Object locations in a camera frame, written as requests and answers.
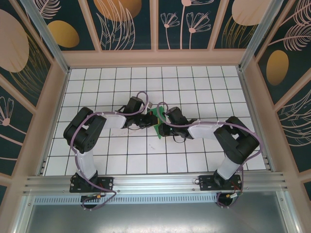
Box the green paper sheet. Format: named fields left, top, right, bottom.
left=148, top=108, right=169, bottom=141

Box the grey metal sheet panel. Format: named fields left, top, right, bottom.
left=23, top=203, right=291, bottom=233

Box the purple camera cable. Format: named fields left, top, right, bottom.
left=156, top=101, right=264, bottom=209
left=69, top=91, right=149, bottom=212

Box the aluminium mounting rail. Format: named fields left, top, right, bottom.
left=23, top=171, right=290, bottom=195

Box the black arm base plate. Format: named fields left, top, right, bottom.
left=69, top=176, right=115, bottom=194
left=198, top=174, right=244, bottom=191

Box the slotted grey cable duct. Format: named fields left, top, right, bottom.
left=33, top=193, right=219, bottom=205

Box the aluminium side rail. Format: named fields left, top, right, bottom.
left=36, top=68, right=71, bottom=177
left=236, top=67, right=275, bottom=173

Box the aluminium corner post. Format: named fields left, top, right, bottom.
left=19, top=0, right=71, bottom=75
left=239, top=0, right=284, bottom=72

